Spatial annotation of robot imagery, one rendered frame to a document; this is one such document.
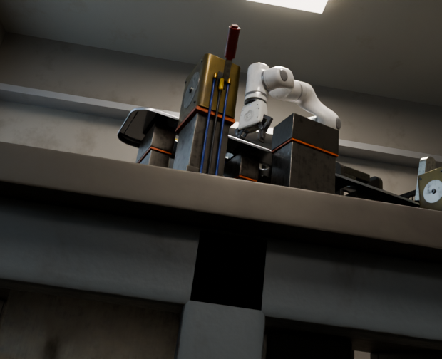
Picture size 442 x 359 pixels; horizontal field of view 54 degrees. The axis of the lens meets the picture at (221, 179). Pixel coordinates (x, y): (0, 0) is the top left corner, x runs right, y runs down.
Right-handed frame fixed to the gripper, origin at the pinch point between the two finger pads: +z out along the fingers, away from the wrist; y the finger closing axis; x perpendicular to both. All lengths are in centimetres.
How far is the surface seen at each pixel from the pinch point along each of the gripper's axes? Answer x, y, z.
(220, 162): -50, 41, 39
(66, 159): -82, 54, 56
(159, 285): -71, 58, 65
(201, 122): -55, 39, 33
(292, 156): -34, 44, 32
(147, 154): -52, 19, 33
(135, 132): -52, 12, 25
